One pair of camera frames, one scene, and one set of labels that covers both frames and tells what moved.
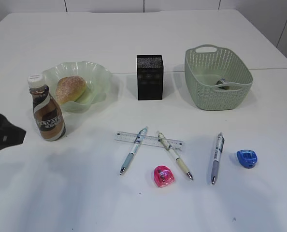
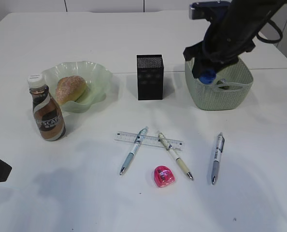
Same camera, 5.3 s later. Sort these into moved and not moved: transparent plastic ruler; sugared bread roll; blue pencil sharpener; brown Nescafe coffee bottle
Moved: blue pencil sharpener
Not moved: transparent plastic ruler; sugared bread roll; brown Nescafe coffee bottle
